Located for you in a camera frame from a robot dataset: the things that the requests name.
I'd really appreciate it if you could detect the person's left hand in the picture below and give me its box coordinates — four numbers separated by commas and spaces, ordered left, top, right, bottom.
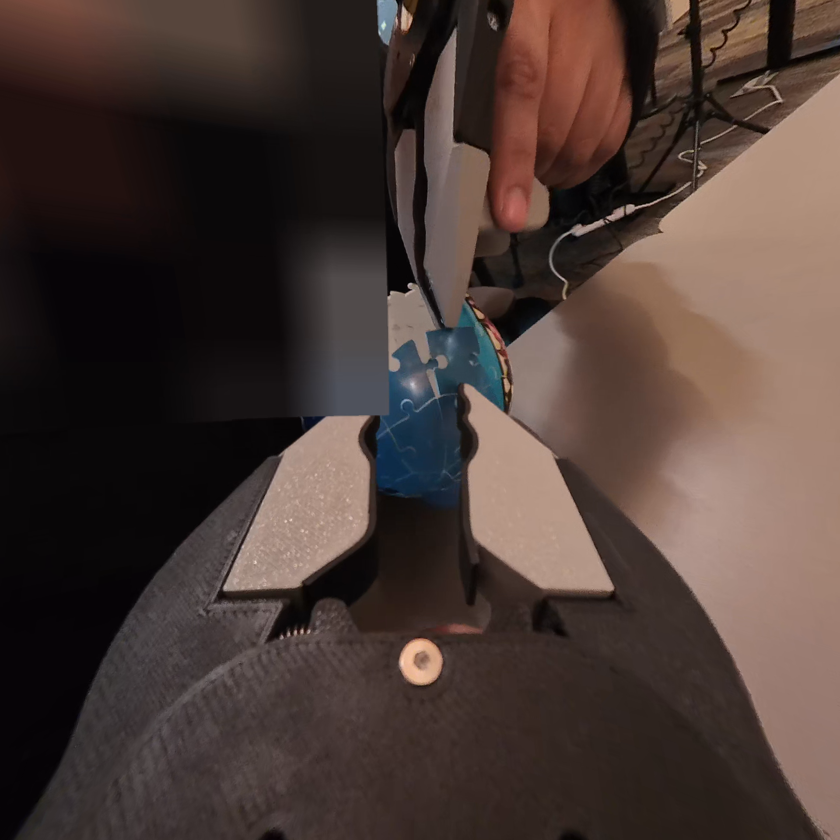
489, 0, 635, 232

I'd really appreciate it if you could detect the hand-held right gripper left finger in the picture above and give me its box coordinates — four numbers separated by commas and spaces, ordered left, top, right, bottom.
222, 416, 380, 599

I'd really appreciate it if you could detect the white cable with plug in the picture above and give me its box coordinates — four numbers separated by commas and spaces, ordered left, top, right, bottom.
548, 202, 664, 301

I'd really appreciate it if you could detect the person's dark clothed torso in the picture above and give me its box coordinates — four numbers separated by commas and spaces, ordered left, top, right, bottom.
0, 420, 309, 840

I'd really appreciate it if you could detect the black tripod stand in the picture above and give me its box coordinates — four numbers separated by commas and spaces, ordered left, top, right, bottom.
623, 0, 772, 194

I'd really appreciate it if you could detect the white floor cable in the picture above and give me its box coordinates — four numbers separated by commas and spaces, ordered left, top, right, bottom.
676, 69, 786, 173

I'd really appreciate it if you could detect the person's left forearm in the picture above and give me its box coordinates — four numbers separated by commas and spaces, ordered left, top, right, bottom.
612, 0, 669, 60

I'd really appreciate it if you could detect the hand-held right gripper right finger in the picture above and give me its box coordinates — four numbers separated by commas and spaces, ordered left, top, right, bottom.
458, 382, 616, 606

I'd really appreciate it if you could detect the blue puzzle ball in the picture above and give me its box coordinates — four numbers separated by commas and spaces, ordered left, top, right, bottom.
375, 282, 517, 511

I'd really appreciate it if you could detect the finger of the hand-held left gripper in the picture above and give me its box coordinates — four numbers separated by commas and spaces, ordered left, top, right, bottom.
422, 29, 492, 329
394, 126, 441, 324

